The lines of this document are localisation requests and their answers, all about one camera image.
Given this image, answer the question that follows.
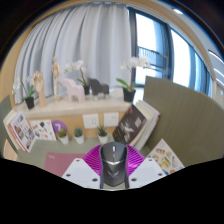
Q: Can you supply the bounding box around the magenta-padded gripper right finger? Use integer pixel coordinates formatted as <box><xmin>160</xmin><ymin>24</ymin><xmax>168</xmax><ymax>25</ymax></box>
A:
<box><xmin>125</xmin><ymin>144</ymin><xmax>168</xmax><ymax>190</ymax></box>

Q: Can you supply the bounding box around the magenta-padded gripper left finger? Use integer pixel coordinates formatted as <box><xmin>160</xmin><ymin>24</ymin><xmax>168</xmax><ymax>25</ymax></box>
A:
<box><xmin>61</xmin><ymin>144</ymin><xmax>103</xmax><ymax>190</ymax></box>

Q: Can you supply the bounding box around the grey computer mouse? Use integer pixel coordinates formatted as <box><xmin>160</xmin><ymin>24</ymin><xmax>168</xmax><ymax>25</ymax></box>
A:
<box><xmin>99</xmin><ymin>141</ymin><xmax>130</xmax><ymax>190</ymax></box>

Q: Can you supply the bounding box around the pink mouse pad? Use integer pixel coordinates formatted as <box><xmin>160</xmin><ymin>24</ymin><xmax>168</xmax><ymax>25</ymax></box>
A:
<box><xmin>43</xmin><ymin>152</ymin><xmax>87</xmax><ymax>178</ymax></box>

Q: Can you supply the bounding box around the colourful sticker sheet card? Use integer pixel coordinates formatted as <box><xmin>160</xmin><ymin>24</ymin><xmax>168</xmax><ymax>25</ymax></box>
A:
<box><xmin>145</xmin><ymin>138</ymin><xmax>185</xmax><ymax>175</ymax></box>

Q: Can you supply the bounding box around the small succulent in white pot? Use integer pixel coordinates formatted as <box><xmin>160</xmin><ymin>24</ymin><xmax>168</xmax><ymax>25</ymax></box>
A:
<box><xmin>57</xmin><ymin>128</ymin><xmax>70</xmax><ymax>145</ymax></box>
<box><xmin>96</xmin><ymin>124</ymin><xmax>109</xmax><ymax>145</ymax></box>
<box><xmin>73</xmin><ymin>127</ymin><xmax>85</xmax><ymax>145</ymax></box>

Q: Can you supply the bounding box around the black book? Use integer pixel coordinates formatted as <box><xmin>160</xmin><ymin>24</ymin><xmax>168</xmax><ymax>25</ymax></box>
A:
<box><xmin>112</xmin><ymin>104</ymin><xmax>148</xmax><ymax>145</ymax></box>

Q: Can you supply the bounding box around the purple round sign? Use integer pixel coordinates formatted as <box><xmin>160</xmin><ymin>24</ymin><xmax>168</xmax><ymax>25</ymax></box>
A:
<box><xmin>51</xmin><ymin>119</ymin><xmax>68</xmax><ymax>135</ymax></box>

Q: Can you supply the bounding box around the white sticker sheet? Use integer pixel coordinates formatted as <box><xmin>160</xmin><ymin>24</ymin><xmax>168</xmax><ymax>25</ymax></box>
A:
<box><xmin>29</xmin><ymin>119</ymin><xmax>57</xmax><ymax>142</ymax></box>

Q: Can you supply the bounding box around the green desk partition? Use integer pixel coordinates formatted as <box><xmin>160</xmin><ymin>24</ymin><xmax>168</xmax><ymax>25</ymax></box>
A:
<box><xmin>141</xmin><ymin>76</ymin><xmax>224</xmax><ymax>168</ymax></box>
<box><xmin>0</xmin><ymin>94</ymin><xmax>14</xmax><ymax>158</ymax></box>

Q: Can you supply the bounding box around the photo magazine with red edge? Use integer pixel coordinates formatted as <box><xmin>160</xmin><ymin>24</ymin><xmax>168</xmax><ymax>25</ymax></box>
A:
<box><xmin>7</xmin><ymin>112</ymin><xmax>37</xmax><ymax>154</ymax></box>

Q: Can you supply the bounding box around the beige card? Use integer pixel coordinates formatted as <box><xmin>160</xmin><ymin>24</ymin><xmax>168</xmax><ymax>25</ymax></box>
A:
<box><xmin>2</xmin><ymin>139</ymin><xmax>18</xmax><ymax>162</ymax></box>

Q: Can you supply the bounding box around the white orchid in black pot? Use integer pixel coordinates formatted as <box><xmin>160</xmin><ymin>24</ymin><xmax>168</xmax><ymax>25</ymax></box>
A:
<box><xmin>64</xmin><ymin>59</ymin><xmax>91</xmax><ymax>96</ymax></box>
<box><xmin>115</xmin><ymin>55</ymin><xmax>152</xmax><ymax>103</ymax></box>
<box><xmin>12</xmin><ymin>77</ymin><xmax>36</xmax><ymax>110</ymax></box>

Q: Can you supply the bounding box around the pink horse figure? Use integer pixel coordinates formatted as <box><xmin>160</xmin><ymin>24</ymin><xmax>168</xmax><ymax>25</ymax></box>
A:
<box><xmin>62</xmin><ymin>78</ymin><xmax>86</xmax><ymax>103</ymax></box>

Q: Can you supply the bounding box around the black horse figure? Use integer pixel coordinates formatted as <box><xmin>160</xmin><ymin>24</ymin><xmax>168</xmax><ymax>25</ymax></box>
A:
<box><xmin>87</xmin><ymin>77</ymin><xmax>110</xmax><ymax>97</ymax></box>

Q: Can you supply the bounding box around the wooden hand model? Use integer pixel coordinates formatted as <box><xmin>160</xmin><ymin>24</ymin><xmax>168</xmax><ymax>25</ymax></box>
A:
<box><xmin>32</xmin><ymin>70</ymin><xmax>48</xmax><ymax>108</ymax></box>

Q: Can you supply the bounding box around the wooden mannequin figure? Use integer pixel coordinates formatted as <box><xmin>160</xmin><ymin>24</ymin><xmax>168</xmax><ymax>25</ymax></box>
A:
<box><xmin>50</xmin><ymin>56</ymin><xmax>63</xmax><ymax>101</ymax></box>

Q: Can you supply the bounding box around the dark-framed window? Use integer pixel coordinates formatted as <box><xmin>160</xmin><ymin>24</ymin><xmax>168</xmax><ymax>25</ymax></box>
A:
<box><xmin>128</xmin><ymin>6</ymin><xmax>218</xmax><ymax>108</ymax></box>

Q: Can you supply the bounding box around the grey curtain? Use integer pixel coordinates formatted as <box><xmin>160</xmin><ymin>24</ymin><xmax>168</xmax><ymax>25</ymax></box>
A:
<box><xmin>13</xmin><ymin>2</ymin><xmax>133</xmax><ymax>104</ymax></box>

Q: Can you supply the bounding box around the white wall socket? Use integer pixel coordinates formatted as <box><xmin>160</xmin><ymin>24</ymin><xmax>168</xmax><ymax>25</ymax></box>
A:
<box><xmin>103</xmin><ymin>112</ymin><xmax>120</xmax><ymax>128</ymax></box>
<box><xmin>82</xmin><ymin>113</ymin><xmax>100</xmax><ymax>130</ymax></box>

